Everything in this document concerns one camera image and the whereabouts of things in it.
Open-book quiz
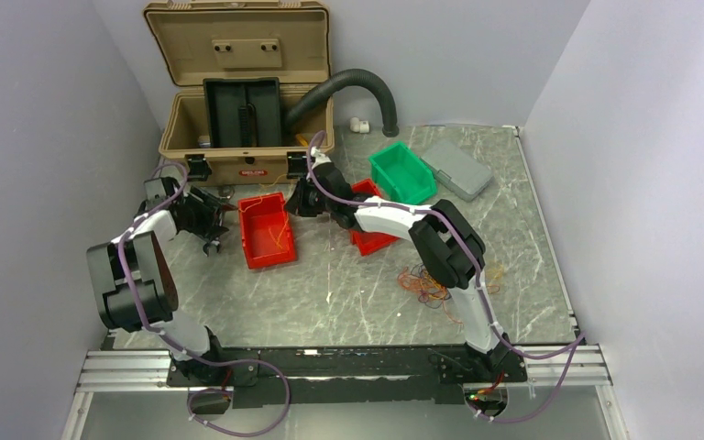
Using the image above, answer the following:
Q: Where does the red plastic bin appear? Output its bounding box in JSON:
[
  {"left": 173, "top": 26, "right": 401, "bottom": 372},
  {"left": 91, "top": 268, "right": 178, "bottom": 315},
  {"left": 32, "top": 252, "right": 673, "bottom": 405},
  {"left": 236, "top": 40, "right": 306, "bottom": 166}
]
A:
[
  {"left": 348, "top": 179, "right": 398, "bottom": 256},
  {"left": 237, "top": 192, "right": 298, "bottom": 270}
]

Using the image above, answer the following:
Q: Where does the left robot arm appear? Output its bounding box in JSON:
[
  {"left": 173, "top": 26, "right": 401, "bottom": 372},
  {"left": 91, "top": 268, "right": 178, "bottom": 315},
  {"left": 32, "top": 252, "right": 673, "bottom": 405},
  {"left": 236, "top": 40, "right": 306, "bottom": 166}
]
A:
[{"left": 86, "top": 177, "right": 236, "bottom": 385}]

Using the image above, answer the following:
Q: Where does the tan plastic toolbox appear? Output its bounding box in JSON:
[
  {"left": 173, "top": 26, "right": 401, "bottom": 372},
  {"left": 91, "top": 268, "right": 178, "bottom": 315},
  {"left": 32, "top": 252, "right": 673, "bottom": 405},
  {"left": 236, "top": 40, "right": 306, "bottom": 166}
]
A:
[{"left": 142, "top": 1, "right": 334, "bottom": 186}]

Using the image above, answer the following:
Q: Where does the black toolbox tray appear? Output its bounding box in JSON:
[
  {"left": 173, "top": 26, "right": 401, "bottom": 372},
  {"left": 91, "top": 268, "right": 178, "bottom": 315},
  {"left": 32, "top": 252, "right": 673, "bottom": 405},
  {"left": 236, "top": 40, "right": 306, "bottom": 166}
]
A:
[{"left": 203, "top": 77, "right": 282, "bottom": 149}]

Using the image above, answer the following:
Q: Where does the white pipe fitting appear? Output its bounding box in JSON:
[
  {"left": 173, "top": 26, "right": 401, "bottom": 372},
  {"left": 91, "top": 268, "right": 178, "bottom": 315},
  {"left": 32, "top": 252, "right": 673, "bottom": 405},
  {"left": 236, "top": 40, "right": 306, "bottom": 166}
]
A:
[{"left": 349, "top": 117, "right": 370, "bottom": 134}]

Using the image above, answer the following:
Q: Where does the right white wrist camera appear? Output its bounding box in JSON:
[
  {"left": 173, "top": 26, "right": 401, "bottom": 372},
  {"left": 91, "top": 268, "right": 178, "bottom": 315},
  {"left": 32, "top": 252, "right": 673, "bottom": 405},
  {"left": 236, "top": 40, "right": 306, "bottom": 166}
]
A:
[{"left": 311, "top": 150, "right": 335, "bottom": 175}]

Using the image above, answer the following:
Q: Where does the grey plastic case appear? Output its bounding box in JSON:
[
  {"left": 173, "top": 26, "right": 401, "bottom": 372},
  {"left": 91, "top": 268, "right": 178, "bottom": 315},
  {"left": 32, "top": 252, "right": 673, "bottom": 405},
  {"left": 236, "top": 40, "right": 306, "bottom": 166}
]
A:
[{"left": 421, "top": 140, "right": 493, "bottom": 202}]

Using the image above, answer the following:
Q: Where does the right red plastic bin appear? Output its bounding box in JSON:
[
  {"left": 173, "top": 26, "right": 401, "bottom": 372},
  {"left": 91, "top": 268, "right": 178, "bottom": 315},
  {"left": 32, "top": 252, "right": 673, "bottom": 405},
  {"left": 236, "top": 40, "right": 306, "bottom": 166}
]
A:
[{"left": 348, "top": 179, "right": 398, "bottom": 256}]

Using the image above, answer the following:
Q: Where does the black corrugated hose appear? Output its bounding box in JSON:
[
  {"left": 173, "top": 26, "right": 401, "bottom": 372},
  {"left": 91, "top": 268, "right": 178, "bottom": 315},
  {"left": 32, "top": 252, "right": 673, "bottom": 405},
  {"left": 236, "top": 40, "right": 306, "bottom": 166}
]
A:
[{"left": 285, "top": 68, "right": 401, "bottom": 138}]

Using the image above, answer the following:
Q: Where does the silver wrench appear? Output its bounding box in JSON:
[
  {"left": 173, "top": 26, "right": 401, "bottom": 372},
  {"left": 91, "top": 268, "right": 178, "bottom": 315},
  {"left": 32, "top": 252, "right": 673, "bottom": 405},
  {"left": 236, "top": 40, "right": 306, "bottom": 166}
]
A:
[{"left": 203, "top": 185, "right": 237, "bottom": 257}]

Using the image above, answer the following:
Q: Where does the coloured wire bundle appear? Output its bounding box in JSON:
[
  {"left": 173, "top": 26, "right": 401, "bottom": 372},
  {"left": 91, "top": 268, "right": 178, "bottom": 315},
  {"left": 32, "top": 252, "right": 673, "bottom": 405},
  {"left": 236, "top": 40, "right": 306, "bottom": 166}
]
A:
[{"left": 395, "top": 260, "right": 506, "bottom": 326}]

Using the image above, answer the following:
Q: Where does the left red plastic bin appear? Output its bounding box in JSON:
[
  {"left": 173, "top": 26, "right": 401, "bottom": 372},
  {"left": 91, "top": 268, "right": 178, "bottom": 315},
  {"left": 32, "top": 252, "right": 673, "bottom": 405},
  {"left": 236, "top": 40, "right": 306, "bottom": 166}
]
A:
[{"left": 237, "top": 192, "right": 298, "bottom": 270}]

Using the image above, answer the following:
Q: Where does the green plastic bin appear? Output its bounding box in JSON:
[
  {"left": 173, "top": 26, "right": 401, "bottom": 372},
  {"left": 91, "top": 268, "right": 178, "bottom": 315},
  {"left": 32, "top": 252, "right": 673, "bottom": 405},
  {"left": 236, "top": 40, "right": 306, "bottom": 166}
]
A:
[{"left": 368, "top": 142, "right": 437, "bottom": 205}]

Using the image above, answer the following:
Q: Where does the yellow item in toolbox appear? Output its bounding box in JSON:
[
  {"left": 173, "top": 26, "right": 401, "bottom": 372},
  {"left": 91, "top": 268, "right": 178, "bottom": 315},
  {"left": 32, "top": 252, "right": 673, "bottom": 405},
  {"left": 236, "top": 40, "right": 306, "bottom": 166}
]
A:
[{"left": 295, "top": 134, "right": 309, "bottom": 147}]

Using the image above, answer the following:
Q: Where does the yellow wire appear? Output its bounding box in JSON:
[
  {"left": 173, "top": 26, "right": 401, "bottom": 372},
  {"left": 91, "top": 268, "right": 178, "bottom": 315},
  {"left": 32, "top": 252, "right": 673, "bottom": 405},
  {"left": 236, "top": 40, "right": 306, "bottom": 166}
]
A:
[{"left": 248, "top": 174, "right": 292, "bottom": 251}]

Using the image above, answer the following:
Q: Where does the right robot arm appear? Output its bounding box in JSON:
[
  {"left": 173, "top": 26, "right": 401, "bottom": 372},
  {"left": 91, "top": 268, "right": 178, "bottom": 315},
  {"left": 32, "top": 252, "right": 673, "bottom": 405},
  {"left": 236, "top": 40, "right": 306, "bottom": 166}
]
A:
[{"left": 284, "top": 163, "right": 527, "bottom": 382}]

